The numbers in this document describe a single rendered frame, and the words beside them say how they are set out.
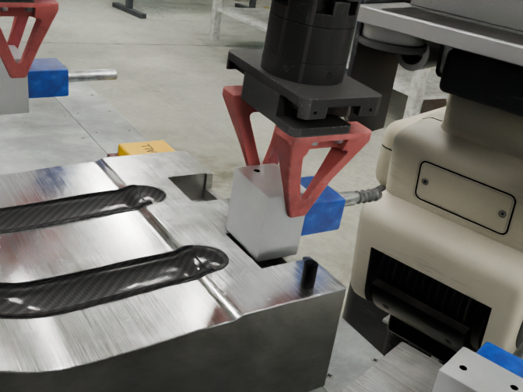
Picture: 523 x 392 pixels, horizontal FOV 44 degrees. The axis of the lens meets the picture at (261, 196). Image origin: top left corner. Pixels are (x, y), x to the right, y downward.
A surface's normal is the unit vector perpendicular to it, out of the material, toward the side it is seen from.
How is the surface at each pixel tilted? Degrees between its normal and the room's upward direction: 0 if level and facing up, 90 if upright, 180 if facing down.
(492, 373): 0
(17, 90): 90
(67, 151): 0
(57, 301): 3
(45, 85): 90
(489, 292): 98
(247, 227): 90
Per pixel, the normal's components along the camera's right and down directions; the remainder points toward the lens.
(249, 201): -0.85, 0.11
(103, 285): 0.18, -0.81
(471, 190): -0.68, 0.36
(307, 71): 0.06, 0.47
